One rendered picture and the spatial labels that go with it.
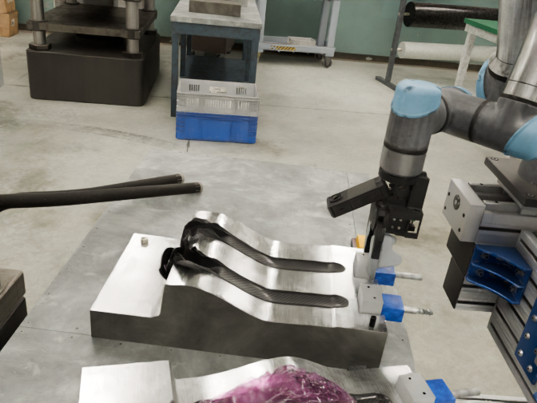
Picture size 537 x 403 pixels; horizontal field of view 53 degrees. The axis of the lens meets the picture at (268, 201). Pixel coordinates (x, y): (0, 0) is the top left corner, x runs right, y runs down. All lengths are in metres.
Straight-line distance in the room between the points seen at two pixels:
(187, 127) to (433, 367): 2.54
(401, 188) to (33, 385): 0.68
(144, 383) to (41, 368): 0.25
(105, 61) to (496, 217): 3.90
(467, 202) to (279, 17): 6.20
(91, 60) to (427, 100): 4.03
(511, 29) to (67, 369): 1.01
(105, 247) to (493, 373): 1.65
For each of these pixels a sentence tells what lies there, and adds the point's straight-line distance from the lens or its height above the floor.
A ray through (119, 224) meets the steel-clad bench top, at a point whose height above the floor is 0.80.
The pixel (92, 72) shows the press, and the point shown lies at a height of 0.27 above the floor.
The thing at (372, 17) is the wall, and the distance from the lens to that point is 7.46.
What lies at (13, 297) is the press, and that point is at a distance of 1.22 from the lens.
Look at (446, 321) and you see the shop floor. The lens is 2.56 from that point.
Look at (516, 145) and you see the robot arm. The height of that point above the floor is 1.19.
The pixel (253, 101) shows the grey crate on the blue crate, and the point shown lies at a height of 0.33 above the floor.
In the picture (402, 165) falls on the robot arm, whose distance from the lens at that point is 0.94.
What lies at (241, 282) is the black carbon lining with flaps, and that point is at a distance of 0.97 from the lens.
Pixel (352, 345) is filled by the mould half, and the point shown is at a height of 0.85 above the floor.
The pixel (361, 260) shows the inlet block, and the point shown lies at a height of 0.92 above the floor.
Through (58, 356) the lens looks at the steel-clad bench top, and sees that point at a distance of 0.99.
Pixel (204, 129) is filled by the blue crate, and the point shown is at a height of 0.09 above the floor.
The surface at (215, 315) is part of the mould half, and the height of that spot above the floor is 0.88.
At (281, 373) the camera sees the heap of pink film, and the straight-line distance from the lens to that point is 0.77.
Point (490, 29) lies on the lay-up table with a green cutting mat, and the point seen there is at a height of 0.88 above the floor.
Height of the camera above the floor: 1.46
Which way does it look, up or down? 27 degrees down
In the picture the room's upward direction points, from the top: 6 degrees clockwise
